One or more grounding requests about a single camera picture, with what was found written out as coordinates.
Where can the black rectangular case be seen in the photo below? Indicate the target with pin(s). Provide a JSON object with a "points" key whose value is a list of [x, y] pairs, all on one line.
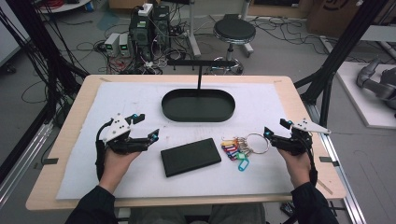
{"points": [[190, 157]]}

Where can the black computer tower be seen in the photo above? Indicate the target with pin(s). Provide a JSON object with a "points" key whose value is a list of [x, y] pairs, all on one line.
{"points": [[140, 37], [161, 25]]}

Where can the large cardboard box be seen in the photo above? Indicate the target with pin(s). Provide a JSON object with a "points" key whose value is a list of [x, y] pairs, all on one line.
{"points": [[327, 21]]}

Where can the black round stool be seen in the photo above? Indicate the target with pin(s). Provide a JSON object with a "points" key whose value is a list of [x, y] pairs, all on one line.
{"points": [[234, 29]]}

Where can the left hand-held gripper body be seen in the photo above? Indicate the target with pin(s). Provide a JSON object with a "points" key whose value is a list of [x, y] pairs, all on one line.
{"points": [[120, 130]]}

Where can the aluminium rail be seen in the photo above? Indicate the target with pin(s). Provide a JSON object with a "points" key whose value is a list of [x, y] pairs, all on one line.
{"points": [[18, 168], [342, 186]]}

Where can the person's left hand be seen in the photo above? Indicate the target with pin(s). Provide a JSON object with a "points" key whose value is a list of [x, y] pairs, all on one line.
{"points": [[115, 168]]}

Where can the white table mat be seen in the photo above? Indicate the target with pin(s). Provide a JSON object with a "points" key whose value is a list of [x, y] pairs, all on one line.
{"points": [[124, 102]]}

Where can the black frame pole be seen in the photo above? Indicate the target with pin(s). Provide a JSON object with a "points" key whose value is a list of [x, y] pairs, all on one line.
{"points": [[342, 46]]}

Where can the white power supply unit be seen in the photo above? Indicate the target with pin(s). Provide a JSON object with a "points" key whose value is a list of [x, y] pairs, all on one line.
{"points": [[124, 43], [112, 43]]}

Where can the person's legs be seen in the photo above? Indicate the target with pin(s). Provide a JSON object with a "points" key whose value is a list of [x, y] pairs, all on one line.
{"points": [[155, 216]]}

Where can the white floor platform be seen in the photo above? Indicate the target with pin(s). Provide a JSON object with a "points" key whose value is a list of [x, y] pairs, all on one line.
{"points": [[358, 102]]}

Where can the person's right hand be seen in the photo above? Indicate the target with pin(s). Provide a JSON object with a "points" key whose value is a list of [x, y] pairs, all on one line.
{"points": [[297, 169]]}

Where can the white power adapter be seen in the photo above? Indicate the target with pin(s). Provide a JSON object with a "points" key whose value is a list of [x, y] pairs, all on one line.
{"points": [[145, 10]]}

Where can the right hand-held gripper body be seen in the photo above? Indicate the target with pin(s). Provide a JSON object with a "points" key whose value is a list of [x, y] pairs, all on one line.
{"points": [[297, 141]]}

